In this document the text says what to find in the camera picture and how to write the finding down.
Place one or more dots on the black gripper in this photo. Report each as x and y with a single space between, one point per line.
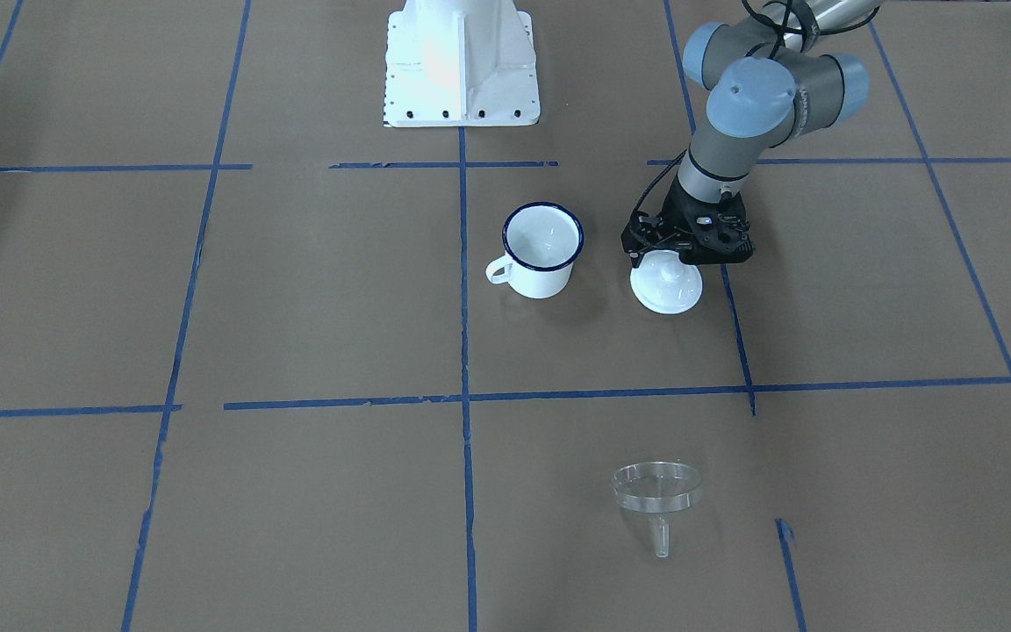
674 213

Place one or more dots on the clear plastic funnel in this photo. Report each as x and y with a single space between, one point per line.
657 490

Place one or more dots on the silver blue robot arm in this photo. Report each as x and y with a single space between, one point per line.
764 88

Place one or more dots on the white ceramic lid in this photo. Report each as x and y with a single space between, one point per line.
663 284

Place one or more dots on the white enamel mug blue rim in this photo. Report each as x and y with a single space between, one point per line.
541 242

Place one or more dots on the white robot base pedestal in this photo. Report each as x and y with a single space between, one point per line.
460 63

